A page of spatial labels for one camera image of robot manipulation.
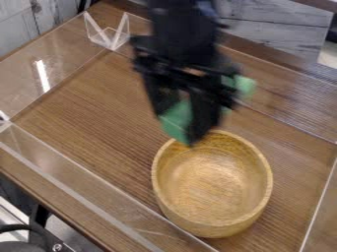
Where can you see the brown wooden bowl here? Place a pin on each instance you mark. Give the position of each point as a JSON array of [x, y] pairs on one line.
[[213, 186]]

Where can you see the black table leg bracket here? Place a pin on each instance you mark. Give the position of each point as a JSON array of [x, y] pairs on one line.
[[42, 237]]

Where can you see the green rectangular block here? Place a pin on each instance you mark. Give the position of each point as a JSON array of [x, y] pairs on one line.
[[235, 90]]

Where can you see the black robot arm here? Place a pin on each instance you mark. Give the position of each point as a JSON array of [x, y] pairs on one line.
[[184, 27]]

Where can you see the clear acrylic corner bracket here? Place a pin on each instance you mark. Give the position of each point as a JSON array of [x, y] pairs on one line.
[[107, 37]]

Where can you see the clear acrylic front wall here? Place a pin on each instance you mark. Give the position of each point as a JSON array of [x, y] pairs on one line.
[[106, 214]]

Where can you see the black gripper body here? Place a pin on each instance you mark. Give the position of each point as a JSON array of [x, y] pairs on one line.
[[192, 75]]

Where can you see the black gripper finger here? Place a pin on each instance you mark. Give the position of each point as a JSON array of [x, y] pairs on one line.
[[206, 113], [162, 92]]

